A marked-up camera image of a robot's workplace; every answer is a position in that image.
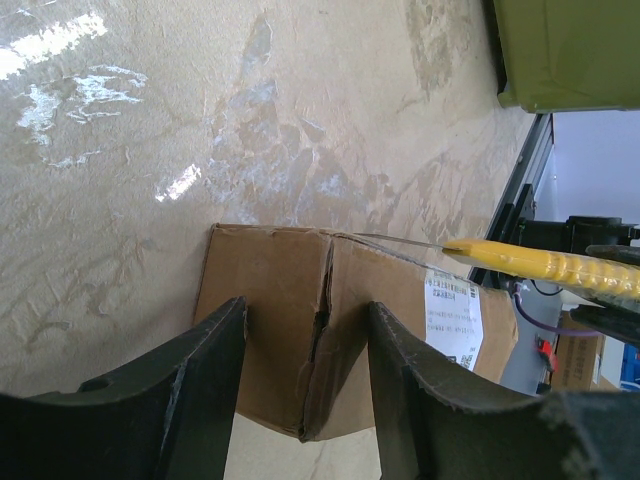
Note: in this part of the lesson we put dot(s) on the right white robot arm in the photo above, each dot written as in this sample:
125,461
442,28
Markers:
600,238

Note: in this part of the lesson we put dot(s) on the brown carton in background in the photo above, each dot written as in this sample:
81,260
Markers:
580,365

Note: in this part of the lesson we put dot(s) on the yellow utility knife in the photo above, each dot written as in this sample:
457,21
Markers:
593,279

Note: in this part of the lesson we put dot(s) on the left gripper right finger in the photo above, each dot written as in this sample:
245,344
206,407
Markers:
437,420

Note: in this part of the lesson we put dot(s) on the brown cardboard express box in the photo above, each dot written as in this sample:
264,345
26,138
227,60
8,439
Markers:
305,371

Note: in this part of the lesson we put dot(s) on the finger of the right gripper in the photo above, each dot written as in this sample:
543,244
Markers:
619,324
629,255

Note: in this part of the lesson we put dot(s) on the olive green plastic bin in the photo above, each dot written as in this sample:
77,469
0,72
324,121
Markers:
562,56

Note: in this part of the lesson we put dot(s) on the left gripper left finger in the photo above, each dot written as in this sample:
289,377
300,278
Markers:
167,414

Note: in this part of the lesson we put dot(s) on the aluminium rail frame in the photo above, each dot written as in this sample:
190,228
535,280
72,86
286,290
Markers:
518,199

